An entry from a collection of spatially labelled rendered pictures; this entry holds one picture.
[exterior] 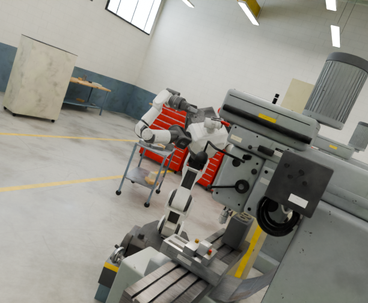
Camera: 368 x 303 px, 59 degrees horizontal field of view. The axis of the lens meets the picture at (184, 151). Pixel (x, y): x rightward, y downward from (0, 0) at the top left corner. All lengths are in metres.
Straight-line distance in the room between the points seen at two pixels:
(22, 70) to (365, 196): 6.72
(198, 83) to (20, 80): 6.51
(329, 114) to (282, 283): 0.79
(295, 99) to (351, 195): 2.02
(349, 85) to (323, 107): 0.14
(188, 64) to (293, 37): 3.70
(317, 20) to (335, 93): 9.87
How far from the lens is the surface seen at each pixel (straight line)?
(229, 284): 1.99
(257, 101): 1.65
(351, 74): 1.66
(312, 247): 1.54
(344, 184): 1.61
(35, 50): 7.32
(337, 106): 1.64
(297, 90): 3.51
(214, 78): 11.75
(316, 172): 1.35
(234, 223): 2.23
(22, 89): 7.40
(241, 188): 1.65
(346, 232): 1.52
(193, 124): 2.27
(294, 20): 11.57
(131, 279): 2.04
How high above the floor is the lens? 1.80
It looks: 10 degrees down
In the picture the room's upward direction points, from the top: 22 degrees clockwise
